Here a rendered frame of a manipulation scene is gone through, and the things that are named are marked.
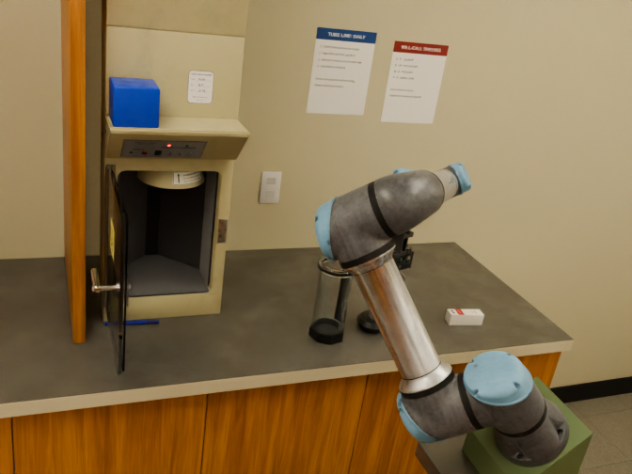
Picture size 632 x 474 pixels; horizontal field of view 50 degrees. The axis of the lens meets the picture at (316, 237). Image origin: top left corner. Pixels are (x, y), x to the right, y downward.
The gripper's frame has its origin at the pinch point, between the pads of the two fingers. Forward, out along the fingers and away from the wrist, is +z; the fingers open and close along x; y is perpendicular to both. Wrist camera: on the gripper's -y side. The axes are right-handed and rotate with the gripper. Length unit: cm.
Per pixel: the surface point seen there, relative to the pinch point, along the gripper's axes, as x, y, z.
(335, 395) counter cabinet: -18.2, 9.4, 25.7
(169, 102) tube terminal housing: -54, -28, -47
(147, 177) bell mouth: -56, -34, -26
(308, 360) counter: -27.2, 6.3, 13.6
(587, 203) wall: 137, -22, 0
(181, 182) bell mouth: -49, -29, -26
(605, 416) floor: 172, 2, 108
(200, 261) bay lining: -37, -36, 3
